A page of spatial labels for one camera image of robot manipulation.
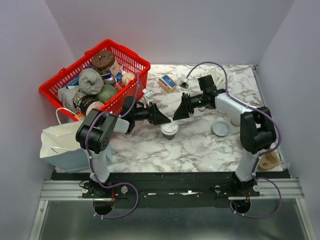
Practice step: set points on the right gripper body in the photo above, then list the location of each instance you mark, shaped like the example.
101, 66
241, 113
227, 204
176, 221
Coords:
194, 101

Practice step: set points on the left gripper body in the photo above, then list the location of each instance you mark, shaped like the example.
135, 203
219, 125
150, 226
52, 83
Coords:
150, 114

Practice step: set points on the white coffee cup lid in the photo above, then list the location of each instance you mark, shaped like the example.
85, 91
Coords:
170, 128

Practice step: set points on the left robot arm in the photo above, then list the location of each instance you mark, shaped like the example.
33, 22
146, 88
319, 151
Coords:
96, 131

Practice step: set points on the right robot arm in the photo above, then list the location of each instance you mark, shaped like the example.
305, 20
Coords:
257, 132

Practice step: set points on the small blue orange box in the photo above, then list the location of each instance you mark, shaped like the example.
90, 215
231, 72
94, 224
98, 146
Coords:
167, 83

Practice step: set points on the green melon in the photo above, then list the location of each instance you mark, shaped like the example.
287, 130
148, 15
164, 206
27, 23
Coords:
107, 93

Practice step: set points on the red plastic shopping basket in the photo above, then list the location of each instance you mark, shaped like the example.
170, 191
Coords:
128, 75

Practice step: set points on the black labelled tub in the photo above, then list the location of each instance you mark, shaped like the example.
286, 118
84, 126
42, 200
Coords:
87, 103

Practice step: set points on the grey crumpled paper bag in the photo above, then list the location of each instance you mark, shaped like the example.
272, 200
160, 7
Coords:
90, 81

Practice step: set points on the brown round lid container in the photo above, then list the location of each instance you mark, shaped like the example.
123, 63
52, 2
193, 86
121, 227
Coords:
103, 60

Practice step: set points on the white printed plastic bag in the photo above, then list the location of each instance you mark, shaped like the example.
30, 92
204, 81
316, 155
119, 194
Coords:
69, 96

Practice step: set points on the brown cardboard cup carrier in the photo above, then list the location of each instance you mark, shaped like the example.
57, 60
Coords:
268, 162

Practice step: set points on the white paper bag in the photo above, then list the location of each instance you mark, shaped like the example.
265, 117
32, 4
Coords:
60, 148

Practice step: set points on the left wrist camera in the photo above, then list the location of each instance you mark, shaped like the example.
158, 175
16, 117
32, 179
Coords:
148, 95

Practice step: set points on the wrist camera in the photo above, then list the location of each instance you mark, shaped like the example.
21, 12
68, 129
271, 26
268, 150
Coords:
148, 95
184, 85

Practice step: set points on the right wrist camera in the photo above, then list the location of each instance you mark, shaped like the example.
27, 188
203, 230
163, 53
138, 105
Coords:
184, 85

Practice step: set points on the black mounting rail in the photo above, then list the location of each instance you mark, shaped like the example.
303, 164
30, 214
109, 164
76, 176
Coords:
184, 189

